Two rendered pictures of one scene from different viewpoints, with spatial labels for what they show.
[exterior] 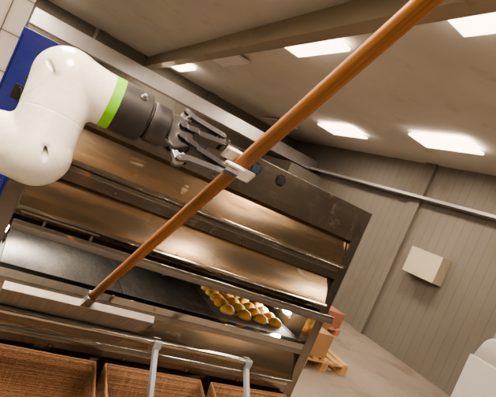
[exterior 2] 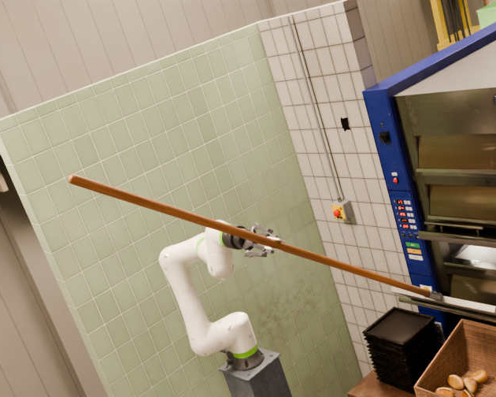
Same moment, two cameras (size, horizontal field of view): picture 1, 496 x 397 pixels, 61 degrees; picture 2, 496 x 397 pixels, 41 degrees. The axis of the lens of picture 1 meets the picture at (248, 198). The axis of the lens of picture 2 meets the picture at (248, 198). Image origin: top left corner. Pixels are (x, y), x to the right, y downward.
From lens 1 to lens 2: 236 cm
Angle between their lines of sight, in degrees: 83
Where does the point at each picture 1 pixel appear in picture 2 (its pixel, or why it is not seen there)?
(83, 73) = (209, 235)
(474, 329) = not seen: outside the picture
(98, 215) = (486, 205)
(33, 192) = (435, 202)
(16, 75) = (376, 126)
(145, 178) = not seen: outside the picture
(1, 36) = (360, 104)
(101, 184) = (473, 179)
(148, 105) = (228, 237)
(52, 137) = (212, 264)
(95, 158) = (454, 159)
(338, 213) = not seen: outside the picture
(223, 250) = not seen: outside the picture
